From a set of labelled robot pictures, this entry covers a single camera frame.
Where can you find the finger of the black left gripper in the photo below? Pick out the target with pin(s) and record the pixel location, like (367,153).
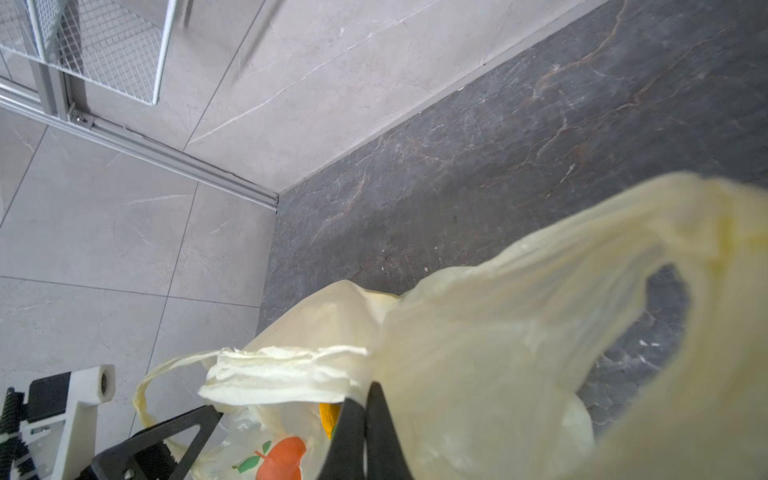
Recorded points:
(147,455)

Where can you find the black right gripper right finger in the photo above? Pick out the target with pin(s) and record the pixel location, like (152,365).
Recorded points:
(384,456)

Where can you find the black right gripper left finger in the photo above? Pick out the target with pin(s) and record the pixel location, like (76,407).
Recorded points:
(345,457)

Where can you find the yellow fake lemon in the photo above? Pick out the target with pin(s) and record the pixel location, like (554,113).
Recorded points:
(329,414)

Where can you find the white wire mesh basket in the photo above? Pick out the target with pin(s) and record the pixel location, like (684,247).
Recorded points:
(119,45)

